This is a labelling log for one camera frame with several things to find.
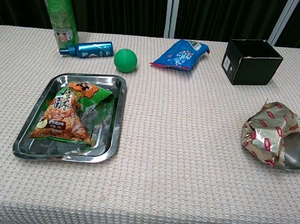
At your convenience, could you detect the green orange snack bag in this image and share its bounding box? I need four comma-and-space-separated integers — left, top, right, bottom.
29, 78, 115, 148

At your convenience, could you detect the gold red foil bag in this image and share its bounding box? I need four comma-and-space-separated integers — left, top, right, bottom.
238, 98, 300, 169

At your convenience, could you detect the rectangular steel tray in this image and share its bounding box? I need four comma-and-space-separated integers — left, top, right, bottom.
12, 67, 128, 167

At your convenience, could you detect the green ball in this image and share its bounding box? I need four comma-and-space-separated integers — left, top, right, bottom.
112, 48, 139, 74

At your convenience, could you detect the blue snack bag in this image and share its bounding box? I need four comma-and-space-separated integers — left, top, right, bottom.
149, 36, 212, 73

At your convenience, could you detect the beige waffle tablecloth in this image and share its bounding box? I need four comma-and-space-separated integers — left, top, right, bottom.
0, 24, 300, 224

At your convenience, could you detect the blue metallic bottle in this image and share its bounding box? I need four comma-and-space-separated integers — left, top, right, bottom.
58, 37, 115, 61

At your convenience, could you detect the black curtain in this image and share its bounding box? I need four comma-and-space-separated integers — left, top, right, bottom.
0, 0, 300, 52

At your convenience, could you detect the black open cardboard box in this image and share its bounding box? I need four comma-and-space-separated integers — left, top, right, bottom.
220, 36, 285, 89

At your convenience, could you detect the tall green cylinder can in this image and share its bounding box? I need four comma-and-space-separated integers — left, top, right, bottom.
32, 0, 83, 53

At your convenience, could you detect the round steel plate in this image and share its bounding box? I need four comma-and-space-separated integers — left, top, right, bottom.
275, 129, 300, 172

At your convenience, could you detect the upright white post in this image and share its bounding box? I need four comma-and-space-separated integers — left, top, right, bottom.
163, 0, 181, 39

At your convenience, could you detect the slanted white post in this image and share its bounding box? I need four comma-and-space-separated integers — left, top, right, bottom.
268, 0, 300, 48

